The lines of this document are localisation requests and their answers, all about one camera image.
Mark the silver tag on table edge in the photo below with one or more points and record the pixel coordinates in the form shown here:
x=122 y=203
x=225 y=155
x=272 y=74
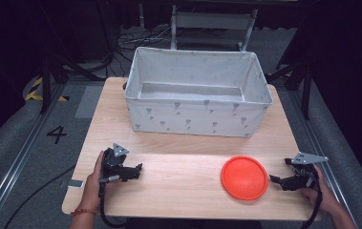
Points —
x=73 y=183

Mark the person's right hand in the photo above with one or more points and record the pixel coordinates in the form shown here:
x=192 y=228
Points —
x=326 y=197

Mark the person's left hand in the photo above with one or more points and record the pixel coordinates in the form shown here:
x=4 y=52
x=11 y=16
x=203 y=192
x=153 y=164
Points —
x=92 y=187

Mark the metal floor rail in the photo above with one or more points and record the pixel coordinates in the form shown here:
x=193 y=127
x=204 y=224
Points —
x=19 y=159
x=315 y=140

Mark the grey metal frame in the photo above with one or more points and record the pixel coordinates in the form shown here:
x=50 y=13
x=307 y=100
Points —
x=213 y=22

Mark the orange round disc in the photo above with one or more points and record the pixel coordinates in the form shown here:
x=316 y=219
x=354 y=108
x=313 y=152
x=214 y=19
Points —
x=244 y=178

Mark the black tripod stand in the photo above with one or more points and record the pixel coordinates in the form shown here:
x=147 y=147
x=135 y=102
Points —
x=299 y=79
x=57 y=66

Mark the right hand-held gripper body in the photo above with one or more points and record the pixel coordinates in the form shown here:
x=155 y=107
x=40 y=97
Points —
x=306 y=173

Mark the grey fabric storage box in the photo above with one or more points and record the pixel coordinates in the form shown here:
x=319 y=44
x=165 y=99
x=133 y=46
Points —
x=197 y=95

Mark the yellow black floor tape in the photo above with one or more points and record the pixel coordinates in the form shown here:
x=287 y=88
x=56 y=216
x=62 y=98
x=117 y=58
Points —
x=35 y=92

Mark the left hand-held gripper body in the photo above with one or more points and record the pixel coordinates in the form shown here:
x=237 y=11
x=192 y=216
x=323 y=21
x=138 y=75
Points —
x=114 y=162

